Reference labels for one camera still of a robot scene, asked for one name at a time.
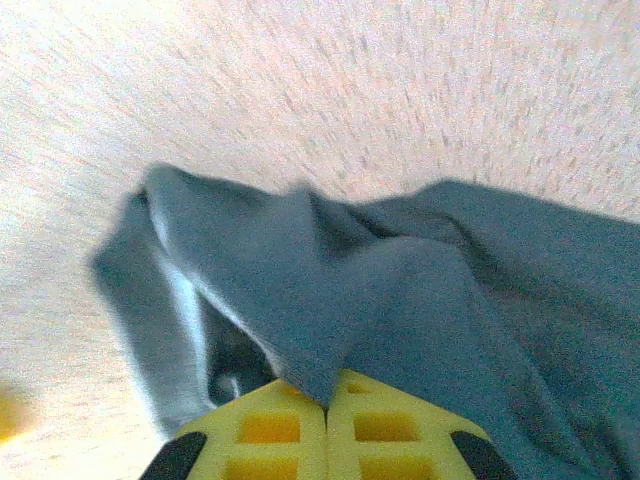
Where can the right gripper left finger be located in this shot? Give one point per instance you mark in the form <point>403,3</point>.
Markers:
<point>270,440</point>

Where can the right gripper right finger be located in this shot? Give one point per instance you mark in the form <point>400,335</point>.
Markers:
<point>395,440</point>

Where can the grey t-shirt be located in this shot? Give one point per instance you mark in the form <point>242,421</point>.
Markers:
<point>400,300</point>

